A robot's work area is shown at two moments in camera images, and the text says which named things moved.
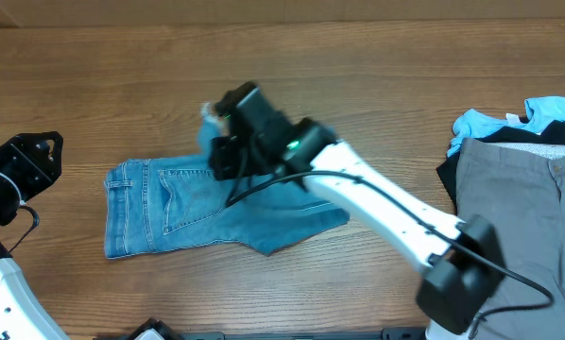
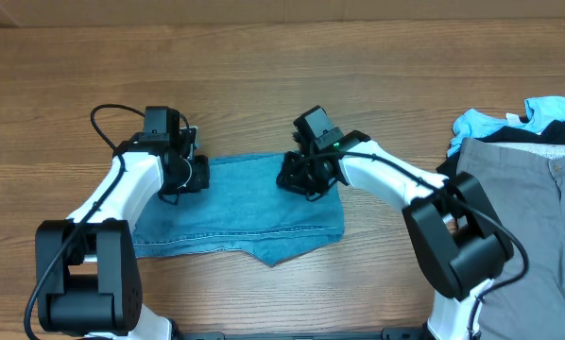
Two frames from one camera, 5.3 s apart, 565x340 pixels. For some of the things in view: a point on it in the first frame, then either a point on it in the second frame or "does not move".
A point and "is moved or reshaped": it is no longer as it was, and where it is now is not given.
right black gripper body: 237,160 -> 303,176
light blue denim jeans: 152,203 is moved or reshaped
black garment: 559,132 does not move
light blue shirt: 543,110 does not move
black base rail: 387,333 does not move
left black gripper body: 24,168 -> 193,174
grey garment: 535,195 does not move
